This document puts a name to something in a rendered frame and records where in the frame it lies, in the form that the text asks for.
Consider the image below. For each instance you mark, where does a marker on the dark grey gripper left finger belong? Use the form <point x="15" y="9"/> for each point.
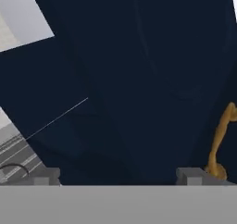
<point x="46" y="176"/>

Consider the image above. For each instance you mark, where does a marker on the navy cabinet panel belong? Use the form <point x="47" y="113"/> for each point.
<point x="40" y="79"/>

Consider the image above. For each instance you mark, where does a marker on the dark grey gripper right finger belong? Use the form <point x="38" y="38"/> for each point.
<point x="189" y="176"/>

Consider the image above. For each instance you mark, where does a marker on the navy cabinet door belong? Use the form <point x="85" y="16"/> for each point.
<point x="160" y="73"/>

